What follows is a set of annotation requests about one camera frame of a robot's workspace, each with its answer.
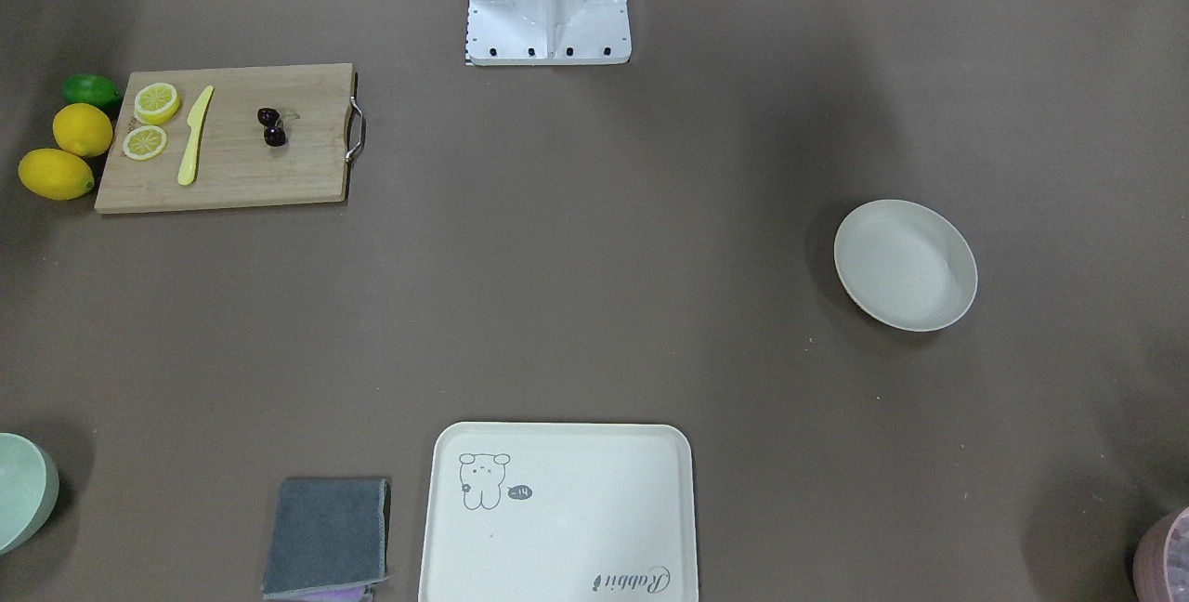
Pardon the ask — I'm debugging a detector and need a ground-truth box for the yellow lemon outer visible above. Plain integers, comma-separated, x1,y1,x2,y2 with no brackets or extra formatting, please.
19,148,95,201

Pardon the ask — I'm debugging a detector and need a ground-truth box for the yellow lemon near lime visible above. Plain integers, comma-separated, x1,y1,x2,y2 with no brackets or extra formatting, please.
52,104,114,159

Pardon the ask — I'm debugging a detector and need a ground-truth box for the cream rabbit tray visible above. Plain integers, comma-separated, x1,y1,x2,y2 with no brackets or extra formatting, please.
419,424,699,601

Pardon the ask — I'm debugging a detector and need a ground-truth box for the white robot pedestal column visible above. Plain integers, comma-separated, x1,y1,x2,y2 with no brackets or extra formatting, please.
464,0,633,65

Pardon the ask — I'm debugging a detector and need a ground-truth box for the wooden cutting board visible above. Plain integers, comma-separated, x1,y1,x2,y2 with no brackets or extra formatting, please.
95,63,365,217

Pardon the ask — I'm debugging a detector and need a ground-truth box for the dark red cherry pair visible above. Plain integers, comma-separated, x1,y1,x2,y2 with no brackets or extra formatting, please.
256,107,301,148

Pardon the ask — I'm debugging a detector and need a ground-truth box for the pink bowl with ice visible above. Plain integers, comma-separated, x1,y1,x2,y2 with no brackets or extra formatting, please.
1132,508,1188,601

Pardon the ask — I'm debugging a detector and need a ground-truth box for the cream round plate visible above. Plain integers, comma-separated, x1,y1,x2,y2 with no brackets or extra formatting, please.
832,199,979,333

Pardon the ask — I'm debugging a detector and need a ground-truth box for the lemon slice upper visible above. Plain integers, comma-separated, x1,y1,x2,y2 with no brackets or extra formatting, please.
133,82,181,126

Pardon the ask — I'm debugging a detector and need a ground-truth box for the green lime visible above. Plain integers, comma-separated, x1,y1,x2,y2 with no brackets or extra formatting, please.
59,73,124,112

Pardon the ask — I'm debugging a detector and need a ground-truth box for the grey folded cloth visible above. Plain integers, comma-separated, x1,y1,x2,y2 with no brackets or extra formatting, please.
262,477,389,601

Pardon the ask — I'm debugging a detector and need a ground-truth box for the mint green bowl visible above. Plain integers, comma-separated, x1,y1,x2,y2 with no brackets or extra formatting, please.
1,433,59,554

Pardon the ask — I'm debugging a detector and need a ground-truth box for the yellow plastic knife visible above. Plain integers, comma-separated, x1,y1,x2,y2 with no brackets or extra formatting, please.
176,84,214,187

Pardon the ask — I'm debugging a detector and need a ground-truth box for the lemon slice lower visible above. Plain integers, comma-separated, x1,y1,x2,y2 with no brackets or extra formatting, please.
122,126,169,162

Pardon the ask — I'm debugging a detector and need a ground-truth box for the lemon slice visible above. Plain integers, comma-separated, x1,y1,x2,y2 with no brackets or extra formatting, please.
122,126,169,162
133,82,181,126

